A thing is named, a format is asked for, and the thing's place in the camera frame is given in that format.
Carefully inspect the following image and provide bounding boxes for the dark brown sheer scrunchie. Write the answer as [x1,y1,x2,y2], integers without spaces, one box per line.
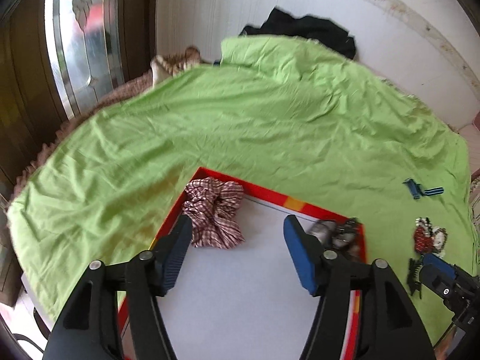
[306,218,360,262]

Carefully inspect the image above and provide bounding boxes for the red white checkered scrunchie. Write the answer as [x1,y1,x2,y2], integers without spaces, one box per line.
[182,177,245,250]

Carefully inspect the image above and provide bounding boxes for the green bed sheet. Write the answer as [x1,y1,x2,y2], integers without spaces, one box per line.
[6,35,480,346]

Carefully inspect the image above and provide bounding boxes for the brown knitted blanket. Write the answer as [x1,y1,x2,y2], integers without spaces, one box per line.
[7,46,204,205]

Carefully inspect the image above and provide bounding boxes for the black garment on bed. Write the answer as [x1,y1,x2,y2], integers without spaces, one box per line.
[240,7,356,59]

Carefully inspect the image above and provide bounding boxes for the mirrored wardrobe door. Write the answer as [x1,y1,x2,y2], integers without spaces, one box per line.
[45,0,125,119]

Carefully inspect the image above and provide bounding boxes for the white pearl bracelet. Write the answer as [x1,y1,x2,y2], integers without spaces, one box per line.
[413,216,449,259]

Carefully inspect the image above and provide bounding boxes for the blue striped strap wristwatch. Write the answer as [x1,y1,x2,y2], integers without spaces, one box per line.
[403,178,444,200]

